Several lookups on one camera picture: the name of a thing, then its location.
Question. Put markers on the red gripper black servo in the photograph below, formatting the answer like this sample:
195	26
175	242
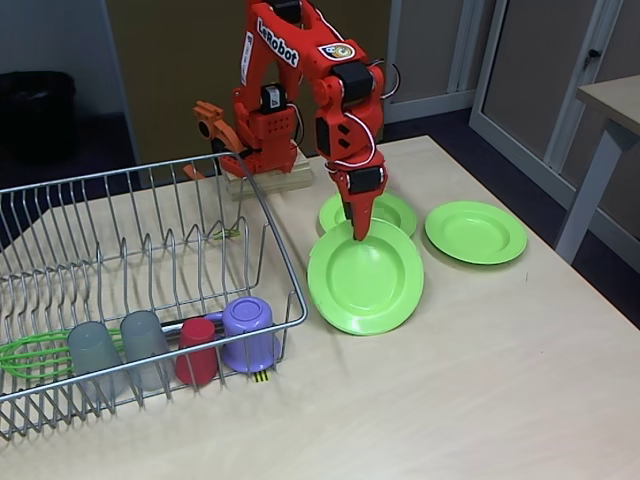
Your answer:
364	183

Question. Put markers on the green plastic plate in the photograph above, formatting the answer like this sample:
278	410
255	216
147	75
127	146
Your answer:
365	280
395	212
475	232

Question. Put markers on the purple plastic mug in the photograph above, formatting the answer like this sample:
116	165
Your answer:
245	320

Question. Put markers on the red plastic cup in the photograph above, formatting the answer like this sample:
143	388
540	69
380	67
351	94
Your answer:
195	355

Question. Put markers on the grey translucent plastic cup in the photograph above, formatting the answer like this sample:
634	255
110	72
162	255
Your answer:
145	345
95	350

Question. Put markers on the red robot arm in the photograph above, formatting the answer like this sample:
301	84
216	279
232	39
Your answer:
270	125

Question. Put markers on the wooden base block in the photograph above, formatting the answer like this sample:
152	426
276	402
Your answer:
292	180

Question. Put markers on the yellow green tape scrap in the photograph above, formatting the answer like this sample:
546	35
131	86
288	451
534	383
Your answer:
227	233

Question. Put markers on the orange table clamp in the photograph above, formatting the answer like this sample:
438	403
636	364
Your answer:
220	130

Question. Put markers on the grey framed cabinet door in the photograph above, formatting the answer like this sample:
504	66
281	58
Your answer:
425	50
530	75

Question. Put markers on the yellow black striped tape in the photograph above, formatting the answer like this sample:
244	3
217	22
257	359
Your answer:
261	378

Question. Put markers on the brown pin board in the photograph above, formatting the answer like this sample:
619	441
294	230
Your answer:
160	75

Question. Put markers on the beige side table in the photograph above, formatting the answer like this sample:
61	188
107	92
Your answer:
615	95

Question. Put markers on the black waste bin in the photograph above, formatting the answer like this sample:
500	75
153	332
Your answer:
35	115

